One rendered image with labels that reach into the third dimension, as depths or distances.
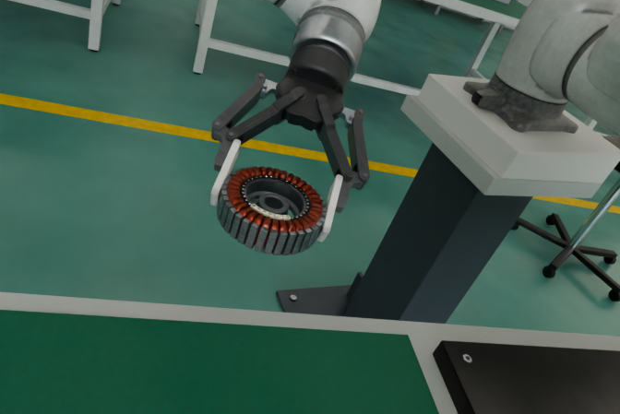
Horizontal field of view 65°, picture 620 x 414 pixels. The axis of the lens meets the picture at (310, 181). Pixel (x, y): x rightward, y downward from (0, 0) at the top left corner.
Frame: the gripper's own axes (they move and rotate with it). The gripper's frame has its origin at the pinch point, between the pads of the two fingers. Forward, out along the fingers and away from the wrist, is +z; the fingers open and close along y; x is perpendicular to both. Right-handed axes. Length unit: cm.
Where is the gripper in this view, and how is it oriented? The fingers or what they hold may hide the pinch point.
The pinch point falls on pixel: (273, 203)
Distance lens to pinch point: 51.9
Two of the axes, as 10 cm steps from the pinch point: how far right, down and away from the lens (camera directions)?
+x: 2.1, -4.6, -8.6
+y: -9.4, -3.2, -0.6
